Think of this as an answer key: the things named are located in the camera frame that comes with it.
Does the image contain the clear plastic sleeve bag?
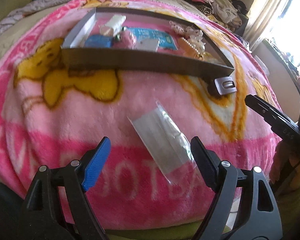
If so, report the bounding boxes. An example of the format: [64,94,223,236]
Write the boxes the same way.
[127,101,197,185]

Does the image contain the pearl clear claw clip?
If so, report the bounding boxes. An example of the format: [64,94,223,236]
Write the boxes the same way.
[187,35,205,55]

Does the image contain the pink fuzzy hair clip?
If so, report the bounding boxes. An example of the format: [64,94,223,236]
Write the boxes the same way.
[113,28,137,49]

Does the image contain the blue square box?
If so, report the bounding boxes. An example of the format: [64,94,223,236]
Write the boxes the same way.
[84,34,113,48]

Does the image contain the green cloth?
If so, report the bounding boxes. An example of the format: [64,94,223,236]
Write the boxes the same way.
[106,176,300,239]

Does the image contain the mauve oval hair clip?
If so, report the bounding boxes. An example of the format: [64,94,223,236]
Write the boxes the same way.
[207,76,237,98]

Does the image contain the pink cartoon fleece blanket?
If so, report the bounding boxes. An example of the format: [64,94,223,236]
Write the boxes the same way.
[0,0,279,230]

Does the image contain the pile of clothes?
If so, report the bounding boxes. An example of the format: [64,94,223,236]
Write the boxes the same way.
[185,0,248,36]

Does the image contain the floral sheer scrunchie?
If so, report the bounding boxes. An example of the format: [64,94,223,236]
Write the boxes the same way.
[169,21,203,38]

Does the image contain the beige curtain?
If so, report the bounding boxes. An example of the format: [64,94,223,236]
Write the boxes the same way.
[243,0,288,51]

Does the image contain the blue Chinese text booklet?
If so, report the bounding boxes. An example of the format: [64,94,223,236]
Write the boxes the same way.
[127,27,177,50]

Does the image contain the dark cardboard tray box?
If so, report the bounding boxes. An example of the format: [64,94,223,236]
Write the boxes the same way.
[61,7,235,82]

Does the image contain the white claw hair clip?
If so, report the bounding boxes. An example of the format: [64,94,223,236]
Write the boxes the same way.
[105,14,126,31]

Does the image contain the yellow hair ties bag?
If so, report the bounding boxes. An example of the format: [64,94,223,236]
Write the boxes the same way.
[178,37,204,61]

